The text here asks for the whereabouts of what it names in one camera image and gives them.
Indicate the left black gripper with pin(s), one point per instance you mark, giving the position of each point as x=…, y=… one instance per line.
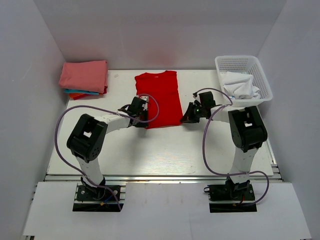
x=142, y=125

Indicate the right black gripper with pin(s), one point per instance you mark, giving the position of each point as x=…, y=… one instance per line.
x=189, y=117

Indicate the red t shirt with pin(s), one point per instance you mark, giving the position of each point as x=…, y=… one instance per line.
x=164, y=105

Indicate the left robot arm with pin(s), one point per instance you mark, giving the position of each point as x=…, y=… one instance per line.
x=86, y=140

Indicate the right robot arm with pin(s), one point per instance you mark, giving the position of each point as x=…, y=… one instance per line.
x=247, y=129

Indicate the white crumpled t shirt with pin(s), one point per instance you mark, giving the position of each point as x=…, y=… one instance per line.
x=240, y=86

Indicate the white plastic basket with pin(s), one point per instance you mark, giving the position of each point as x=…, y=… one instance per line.
x=244, y=64

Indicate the pink folded t shirt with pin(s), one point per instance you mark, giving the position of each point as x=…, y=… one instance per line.
x=85, y=76

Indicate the orange folded t shirt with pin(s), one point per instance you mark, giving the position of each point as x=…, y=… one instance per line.
x=76, y=96

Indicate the teal folded t shirt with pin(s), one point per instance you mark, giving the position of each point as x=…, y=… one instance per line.
x=77, y=91

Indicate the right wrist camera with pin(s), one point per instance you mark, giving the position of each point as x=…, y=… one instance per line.
x=196, y=97

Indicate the aluminium rail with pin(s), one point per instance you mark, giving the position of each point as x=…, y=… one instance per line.
x=148, y=179

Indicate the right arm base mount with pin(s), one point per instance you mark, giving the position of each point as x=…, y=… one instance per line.
x=224, y=200

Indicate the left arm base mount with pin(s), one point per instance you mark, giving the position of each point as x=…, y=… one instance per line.
x=86, y=201

